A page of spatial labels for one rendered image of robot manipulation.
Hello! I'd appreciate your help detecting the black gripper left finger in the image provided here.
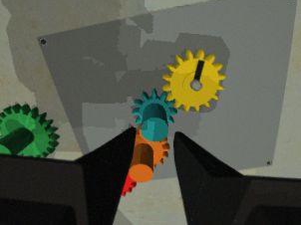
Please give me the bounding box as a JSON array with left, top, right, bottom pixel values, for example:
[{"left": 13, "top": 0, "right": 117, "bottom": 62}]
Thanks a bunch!
[{"left": 0, "top": 127, "right": 136, "bottom": 225}]

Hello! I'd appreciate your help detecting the red gear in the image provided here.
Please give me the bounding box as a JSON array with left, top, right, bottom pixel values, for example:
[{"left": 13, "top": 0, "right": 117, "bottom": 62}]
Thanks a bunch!
[{"left": 122, "top": 174, "right": 137, "bottom": 196}]

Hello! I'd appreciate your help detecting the teal gear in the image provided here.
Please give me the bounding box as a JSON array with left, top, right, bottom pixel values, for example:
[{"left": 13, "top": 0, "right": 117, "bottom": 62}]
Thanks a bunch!
[{"left": 132, "top": 89, "right": 177, "bottom": 141}]

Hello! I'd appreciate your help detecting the green gear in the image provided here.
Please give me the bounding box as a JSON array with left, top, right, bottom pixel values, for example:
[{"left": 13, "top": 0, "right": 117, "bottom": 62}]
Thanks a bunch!
[{"left": 0, "top": 104, "right": 59, "bottom": 157}]

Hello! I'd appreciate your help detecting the yellow gear with black stripe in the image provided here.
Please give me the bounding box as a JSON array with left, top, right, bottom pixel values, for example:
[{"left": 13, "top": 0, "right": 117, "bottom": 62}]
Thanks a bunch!
[{"left": 162, "top": 50, "right": 225, "bottom": 112}]

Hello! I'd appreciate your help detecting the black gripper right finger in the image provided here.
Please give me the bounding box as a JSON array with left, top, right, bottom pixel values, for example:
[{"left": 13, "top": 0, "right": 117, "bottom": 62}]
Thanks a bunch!
[{"left": 173, "top": 131, "right": 301, "bottom": 225}]

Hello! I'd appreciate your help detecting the orange gear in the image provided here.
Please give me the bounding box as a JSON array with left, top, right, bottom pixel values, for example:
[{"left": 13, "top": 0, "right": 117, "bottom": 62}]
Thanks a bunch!
[{"left": 129, "top": 124, "right": 169, "bottom": 182}]

